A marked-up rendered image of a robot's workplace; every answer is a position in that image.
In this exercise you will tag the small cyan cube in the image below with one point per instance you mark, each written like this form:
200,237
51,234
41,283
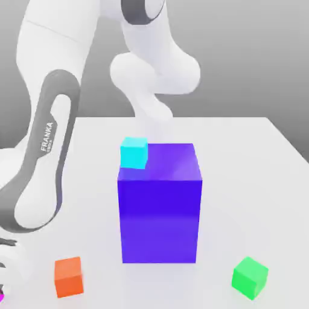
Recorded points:
133,154

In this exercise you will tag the large blue box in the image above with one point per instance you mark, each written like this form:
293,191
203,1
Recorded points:
159,217

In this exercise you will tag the small orange cube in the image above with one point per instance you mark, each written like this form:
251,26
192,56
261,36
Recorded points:
68,277

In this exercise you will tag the small magenta cube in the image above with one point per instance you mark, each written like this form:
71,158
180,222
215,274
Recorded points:
1,295

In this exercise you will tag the small green cube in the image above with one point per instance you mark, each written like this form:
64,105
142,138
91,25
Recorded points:
249,277

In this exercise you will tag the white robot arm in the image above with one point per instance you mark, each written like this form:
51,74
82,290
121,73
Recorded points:
55,48

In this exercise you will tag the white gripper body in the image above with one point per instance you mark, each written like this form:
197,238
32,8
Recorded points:
10,270

